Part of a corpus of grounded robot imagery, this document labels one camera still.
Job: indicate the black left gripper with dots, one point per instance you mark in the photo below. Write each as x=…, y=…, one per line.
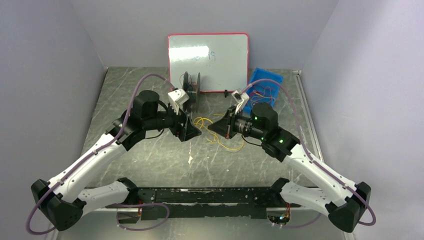
x=180, y=124

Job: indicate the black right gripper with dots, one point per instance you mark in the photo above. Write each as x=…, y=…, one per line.
x=228, y=123

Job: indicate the black perforated cable spool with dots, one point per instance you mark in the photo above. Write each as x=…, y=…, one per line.
x=192, y=88

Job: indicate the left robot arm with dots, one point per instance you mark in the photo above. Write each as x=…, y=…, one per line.
x=65, y=198

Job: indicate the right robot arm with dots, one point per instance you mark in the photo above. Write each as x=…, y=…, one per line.
x=343, y=201

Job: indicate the blue plastic bin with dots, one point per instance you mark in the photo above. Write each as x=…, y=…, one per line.
x=265, y=91

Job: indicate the red framed whiteboard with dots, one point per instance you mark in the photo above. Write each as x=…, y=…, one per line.
x=221, y=60

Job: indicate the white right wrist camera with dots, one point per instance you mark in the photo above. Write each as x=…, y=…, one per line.
x=241, y=99

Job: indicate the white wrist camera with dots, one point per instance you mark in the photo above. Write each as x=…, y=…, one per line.
x=177, y=98
x=241, y=99

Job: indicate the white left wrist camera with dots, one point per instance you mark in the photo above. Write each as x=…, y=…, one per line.
x=177, y=98

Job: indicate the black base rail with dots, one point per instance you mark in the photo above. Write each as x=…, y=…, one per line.
x=161, y=202

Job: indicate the aluminium frame rail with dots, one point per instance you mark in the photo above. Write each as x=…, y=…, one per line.
x=307, y=113

